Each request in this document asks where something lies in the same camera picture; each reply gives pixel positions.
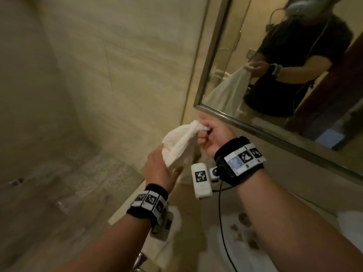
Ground person's left hand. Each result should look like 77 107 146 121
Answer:
143 151 182 193

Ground person's right hand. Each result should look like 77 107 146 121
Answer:
197 114 237 159

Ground white waffle towel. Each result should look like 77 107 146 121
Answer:
336 211 363 252
143 120 212 252

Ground white patterned sink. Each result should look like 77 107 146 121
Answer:
204 208 273 272

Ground person's left forearm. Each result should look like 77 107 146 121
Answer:
55 213 151 272

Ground person's right forearm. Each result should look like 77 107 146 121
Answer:
235 170 363 272

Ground black left wristband white tags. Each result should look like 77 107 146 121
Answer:
127 183 169 227

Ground black wristband white tags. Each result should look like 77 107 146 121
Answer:
214 136 267 187
127 183 169 227

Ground black right wristband white tags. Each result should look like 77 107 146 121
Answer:
214 136 267 187

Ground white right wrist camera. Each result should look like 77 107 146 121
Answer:
190 162 220 200

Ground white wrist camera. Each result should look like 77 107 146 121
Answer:
150 212 174 242
190 162 220 200

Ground metal framed wall mirror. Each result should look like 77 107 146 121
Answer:
193 0 363 179

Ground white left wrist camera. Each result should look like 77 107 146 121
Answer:
150 212 174 242

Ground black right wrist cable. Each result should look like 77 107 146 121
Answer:
211 181 239 272

